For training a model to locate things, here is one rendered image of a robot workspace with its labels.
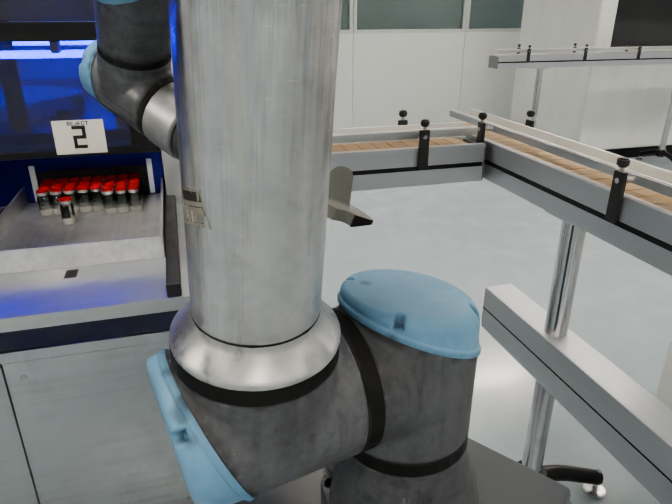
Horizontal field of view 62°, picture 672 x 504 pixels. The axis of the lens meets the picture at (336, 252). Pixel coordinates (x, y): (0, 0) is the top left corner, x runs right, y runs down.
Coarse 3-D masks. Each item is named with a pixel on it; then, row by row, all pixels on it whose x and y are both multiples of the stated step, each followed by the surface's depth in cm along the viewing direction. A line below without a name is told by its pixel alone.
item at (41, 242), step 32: (160, 192) 105; (0, 224) 92; (32, 224) 99; (64, 224) 99; (96, 224) 99; (128, 224) 99; (160, 224) 89; (0, 256) 80; (32, 256) 81; (64, 256) 82; (96, 256) 83; (128, 256) 85; (160, 256) 86
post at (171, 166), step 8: (168, 160) 106; (176, 160) 107; (168, 168) 107; (176, 168) 107; (168, 176) 107; (176, 176) 108; (168, 184) 108; (176, 184) 108; (168, 192) 109; (176, 192) 109; (176, 200) 110
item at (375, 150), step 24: (336, 144) 136; (360, 144) 136; (384, 144) 136; (408, 144) 136; (432, 144) 136; (456, 144) 134; (480, 144) 135; (360, 168) 129; (384, 168) 131; (408, 168) 132; (432, 168) 134; (456, 168) 136; (480, 168) 138
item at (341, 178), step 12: (336, 168) 60; (348, 168) 60; (336, 180) 60; (348, 180) 60; (336, 192) 61; (348, 192) 61; (336, 204) 62; (348, 204) 62; (336, 216) 62; (348, 216) 62; (360, 216) 61
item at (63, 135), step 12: (72, 120) 99; (84, 120) 100; (96, 120) 100; (60, 132) 99; (72, 132) 100; (96, 132) 101; (60, 144) 100; (72, 144) 101; (84, 144) 101; (96, 144) 102
